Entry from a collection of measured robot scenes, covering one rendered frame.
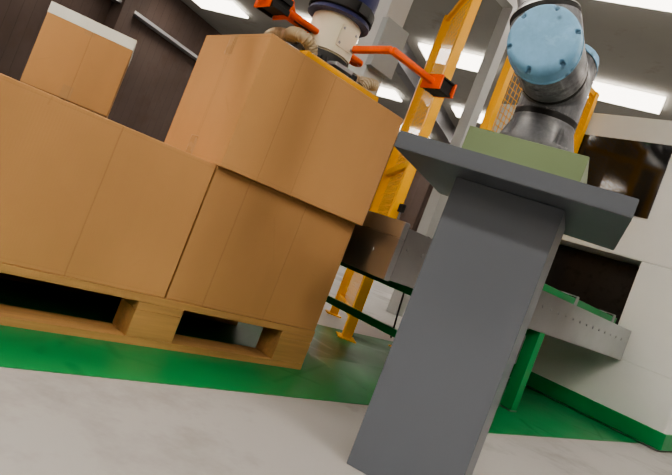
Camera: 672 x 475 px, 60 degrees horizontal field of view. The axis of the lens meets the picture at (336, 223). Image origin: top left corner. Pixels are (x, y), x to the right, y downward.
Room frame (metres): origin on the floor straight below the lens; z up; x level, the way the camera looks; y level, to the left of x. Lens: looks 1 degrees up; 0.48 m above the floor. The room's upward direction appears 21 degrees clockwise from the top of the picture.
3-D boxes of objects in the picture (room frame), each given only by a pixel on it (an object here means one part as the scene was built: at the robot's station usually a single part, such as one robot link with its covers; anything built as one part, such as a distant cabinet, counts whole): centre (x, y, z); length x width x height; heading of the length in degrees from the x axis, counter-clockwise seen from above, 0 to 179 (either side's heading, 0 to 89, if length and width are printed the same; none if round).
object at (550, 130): (1.42, -0.38, 0.88); 0.19 x 0.19 x 0.10
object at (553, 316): (2.81, -1.07, 0.50); 2.31 x 0.05 x 0.19; 133
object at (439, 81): (1.98, -0.16, 1.08); 0.09 x 0.08 x 0.05; 43
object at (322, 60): (1.90, 0.17, 0.98); 0.34 x 0.10 x 0.05; 133
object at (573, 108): (1.41, -0.38, 1.02); 0.17 x 0.15 x 0.18; 152
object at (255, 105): (1.98, 0.27, 0.74); 0.60 x 0.40 x 0.40; 132
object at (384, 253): (2.25, 0.01, 0.48); 0.70 x 0.03 x 0.15; 43
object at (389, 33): (3.43, 0.09, 1.62); 0.20 x 0.05 x 0.30; 133
